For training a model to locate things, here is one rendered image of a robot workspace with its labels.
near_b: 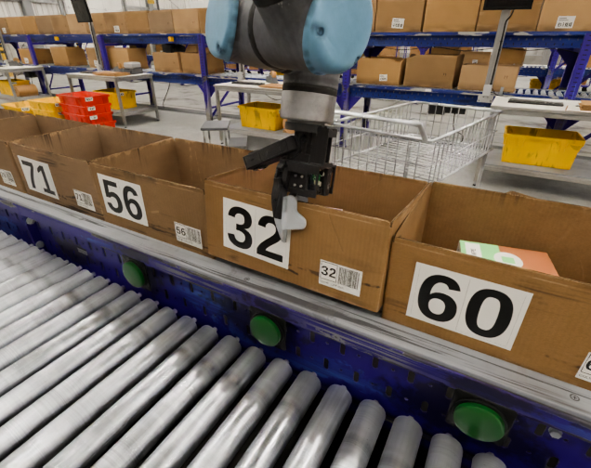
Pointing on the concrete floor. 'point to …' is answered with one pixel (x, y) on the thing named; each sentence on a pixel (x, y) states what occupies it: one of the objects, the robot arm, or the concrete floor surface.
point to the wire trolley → (416, 143)
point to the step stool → (224, 134)
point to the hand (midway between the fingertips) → (282, 234)
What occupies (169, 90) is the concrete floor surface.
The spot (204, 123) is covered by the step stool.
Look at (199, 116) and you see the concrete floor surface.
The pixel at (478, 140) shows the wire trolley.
